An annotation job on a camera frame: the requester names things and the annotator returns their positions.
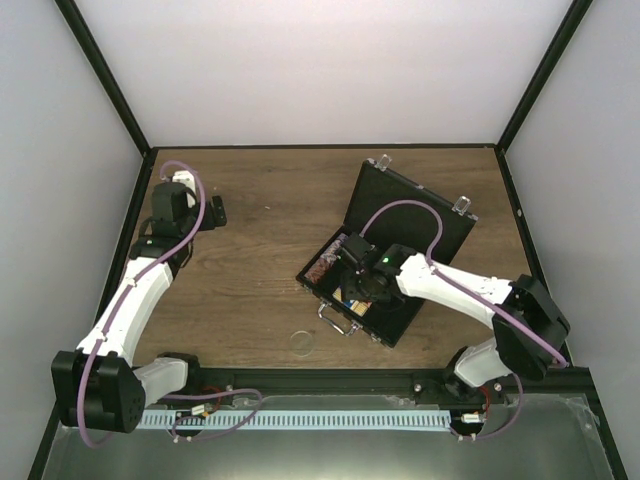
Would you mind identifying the red black chip stack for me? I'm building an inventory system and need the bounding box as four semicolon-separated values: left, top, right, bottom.
304;256;334;284

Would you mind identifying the black poker case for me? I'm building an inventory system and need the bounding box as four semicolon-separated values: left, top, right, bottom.
296;155;478;347

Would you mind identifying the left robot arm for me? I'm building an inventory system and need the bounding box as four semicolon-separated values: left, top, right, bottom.
51;170;226;433

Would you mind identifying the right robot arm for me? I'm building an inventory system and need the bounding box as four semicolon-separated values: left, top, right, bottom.
337;234;570;403

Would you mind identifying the blue yellow card deck box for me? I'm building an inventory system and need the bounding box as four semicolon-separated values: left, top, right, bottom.
333;287;372;317

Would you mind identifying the clear acrylic dealer puck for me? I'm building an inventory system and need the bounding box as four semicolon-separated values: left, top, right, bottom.
289;330;315;358

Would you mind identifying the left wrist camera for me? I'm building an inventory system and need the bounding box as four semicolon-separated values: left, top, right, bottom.
171;170;197;208

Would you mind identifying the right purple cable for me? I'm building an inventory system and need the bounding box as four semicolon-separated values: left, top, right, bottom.
359;199;569;441

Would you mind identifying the purple cable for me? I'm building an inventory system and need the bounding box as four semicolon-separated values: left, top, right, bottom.
79;159;207;449
359;199;569;441

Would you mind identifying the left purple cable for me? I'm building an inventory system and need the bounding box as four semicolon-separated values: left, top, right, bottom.
79;159;207;449

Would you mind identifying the light blue slotted cable duct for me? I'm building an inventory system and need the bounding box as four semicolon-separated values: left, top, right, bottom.
138;410;451;432

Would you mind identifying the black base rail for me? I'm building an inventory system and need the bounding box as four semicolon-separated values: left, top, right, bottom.
139;367;596;401

